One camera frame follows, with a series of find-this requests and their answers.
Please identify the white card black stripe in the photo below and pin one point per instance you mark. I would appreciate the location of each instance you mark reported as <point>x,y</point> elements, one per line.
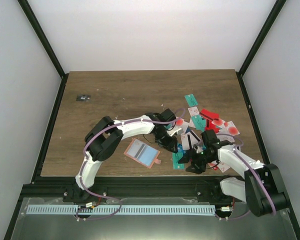
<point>187,140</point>

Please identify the small black tag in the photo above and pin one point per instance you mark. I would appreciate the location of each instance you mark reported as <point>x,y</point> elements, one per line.
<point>83,98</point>

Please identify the teal card far top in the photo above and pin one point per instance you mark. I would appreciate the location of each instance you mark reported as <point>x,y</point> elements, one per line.
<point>191,100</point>

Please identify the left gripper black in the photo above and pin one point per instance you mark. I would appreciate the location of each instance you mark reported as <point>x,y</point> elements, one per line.
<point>169,144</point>

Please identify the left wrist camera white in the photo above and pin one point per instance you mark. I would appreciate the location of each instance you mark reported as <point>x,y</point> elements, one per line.
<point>176,131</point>

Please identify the right frame post black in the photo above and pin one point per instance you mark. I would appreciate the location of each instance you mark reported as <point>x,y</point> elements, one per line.
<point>270,20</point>

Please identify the black aluminium front rail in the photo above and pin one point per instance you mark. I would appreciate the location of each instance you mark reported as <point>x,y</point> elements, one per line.
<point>203,188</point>

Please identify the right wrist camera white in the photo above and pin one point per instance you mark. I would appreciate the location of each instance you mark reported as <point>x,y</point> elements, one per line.
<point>197,148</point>

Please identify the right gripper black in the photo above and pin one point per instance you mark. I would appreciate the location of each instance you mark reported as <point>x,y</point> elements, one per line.
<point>191,155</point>

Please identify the red card top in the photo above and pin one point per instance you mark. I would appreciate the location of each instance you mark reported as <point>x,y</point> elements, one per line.
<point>211,116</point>

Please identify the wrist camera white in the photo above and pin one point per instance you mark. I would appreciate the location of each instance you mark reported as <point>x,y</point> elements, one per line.
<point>176,131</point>
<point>197,148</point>

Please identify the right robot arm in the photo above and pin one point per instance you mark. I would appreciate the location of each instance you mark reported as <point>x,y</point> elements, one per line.
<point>262,187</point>

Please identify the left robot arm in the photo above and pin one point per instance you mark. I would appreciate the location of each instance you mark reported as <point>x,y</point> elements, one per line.
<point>102,141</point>

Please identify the frame post black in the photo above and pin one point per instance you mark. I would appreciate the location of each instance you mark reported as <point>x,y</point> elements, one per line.
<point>31,17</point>
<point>270,20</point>

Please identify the white floral card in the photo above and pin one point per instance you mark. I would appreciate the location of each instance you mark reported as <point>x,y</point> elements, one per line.
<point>136,148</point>
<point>193,111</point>

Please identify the pink leather card holder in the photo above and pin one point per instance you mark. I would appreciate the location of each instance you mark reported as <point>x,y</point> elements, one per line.
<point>148,157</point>

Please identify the light blue slotted strip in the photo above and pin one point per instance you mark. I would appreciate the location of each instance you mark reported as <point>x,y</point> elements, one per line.
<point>140,210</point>

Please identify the left frame post black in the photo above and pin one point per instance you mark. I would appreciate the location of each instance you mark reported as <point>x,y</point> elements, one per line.
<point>31,17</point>

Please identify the teal VIP card small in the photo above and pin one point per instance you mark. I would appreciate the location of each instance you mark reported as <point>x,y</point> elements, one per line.
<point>175,161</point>

